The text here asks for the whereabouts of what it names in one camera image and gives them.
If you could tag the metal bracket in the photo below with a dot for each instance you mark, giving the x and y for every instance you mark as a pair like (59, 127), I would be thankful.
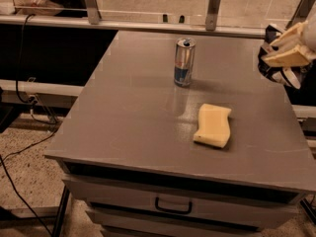
(301, 13)
(93, 13)
(212, 14)

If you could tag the middle metal bracket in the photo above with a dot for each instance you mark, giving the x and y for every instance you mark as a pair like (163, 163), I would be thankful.
(212, 14)

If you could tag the yellow sponge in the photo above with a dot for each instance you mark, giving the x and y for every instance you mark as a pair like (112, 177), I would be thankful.
(213, 125)

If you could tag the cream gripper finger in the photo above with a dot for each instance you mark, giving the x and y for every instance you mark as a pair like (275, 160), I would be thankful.
(294, 35)
(300, 55)

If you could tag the black drawer handle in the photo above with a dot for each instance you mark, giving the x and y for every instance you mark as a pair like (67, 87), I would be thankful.
(173, 207)

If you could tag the blue chip bag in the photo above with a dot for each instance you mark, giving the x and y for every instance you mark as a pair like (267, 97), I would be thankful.
(281, 75)

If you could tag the black table leg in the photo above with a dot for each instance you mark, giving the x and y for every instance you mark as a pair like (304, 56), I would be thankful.
(60, 213)

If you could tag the clear acrylic barrier panel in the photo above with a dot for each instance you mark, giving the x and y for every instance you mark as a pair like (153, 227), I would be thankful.
(256, 14)

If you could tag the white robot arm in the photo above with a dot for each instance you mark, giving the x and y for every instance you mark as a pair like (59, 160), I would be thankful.
(310, 37)

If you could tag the right metal bracket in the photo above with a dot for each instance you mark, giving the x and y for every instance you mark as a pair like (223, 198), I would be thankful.
(301, 13)

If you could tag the grey metal rail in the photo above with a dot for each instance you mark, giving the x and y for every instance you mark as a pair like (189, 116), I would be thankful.
(184, 29)

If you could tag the silver blue energy drink can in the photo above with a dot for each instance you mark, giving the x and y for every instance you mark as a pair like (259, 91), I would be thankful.
(184, 61)

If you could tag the left metal bracket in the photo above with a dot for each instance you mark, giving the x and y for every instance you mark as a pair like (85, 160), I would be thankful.
(93, 13)

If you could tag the grey upper drawer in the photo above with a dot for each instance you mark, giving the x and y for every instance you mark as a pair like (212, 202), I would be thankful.
(143, 199)

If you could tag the grey lower drawer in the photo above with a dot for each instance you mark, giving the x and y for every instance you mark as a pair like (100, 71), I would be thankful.
(117, 220)

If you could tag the grey drawer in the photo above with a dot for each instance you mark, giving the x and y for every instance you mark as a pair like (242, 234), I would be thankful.
(117, 220)
(143, 199)

